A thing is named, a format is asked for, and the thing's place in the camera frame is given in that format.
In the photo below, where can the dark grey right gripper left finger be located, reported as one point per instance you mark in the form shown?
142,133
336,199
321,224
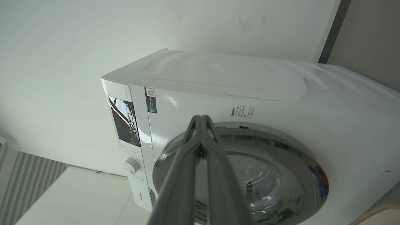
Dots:
178,184

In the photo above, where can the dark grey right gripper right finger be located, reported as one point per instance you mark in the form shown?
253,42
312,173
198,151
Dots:
220,187

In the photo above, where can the round chrome washing machine door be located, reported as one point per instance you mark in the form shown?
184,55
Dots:
275,175

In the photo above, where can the white washing machine control knob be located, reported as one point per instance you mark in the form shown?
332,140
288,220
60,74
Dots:
131,165

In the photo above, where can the black washing machine display panel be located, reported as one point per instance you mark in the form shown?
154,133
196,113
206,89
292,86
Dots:
125,122

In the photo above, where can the white front-load washing machine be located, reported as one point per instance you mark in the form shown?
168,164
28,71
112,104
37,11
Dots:
281,103

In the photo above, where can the dark QR code sticker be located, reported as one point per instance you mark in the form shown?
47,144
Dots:
151,100

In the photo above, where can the white cabinet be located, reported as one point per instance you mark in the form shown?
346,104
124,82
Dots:
81,200

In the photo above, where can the white ribbed radiator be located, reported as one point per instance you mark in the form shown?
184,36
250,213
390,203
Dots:
25,184

